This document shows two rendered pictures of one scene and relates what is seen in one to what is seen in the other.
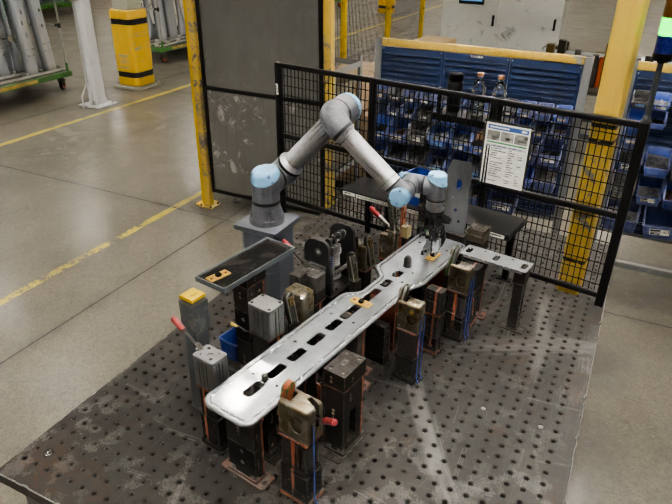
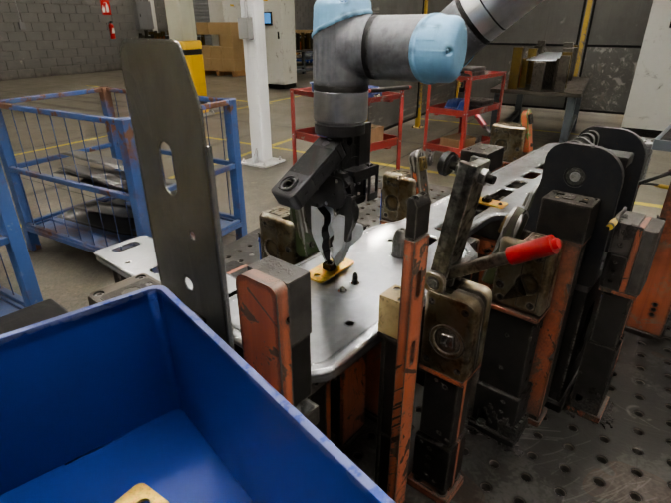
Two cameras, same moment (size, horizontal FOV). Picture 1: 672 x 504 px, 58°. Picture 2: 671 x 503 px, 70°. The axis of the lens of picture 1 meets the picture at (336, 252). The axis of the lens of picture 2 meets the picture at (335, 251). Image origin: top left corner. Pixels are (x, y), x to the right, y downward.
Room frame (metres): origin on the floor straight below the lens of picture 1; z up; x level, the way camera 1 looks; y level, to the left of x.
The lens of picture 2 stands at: (2.88, -0.34, 1.35)
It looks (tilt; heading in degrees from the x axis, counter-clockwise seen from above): 26 degrees down; 185
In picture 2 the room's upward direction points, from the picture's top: straight up
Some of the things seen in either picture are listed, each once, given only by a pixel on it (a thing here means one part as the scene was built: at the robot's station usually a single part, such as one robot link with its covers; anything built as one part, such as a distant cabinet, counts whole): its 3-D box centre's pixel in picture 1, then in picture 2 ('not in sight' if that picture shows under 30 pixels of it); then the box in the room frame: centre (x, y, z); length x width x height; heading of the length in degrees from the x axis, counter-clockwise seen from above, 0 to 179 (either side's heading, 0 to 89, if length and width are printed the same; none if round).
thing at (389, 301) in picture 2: (403, 262); (391, 411); (2.40, -0.30, 0.88); 0.04 x 0.04 x 0.36; 55
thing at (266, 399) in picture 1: (359, 306); (486, 201); (1.86, -0.09, 1.00); 1.38 x 0.22 x 0.02; 145
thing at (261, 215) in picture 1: (266, 209); not in sight; (2.36, 0.30, 1.15); 0.15 x 0.15 x 0.10
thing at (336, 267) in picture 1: (331, 286); (566, 268); (2.08, 0.02, 0.94); 0.18 x 0.13 x 0.49; 145
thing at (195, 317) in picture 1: (199, 353); not in sight; (1.67, 0.46, 0.92); 0.08 x 0.08 x 0.44; 55
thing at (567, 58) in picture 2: not in sight; (542, 93); (-3.39, 1.66, 0.57); 1.86 x 0.90 x 1.14; 157
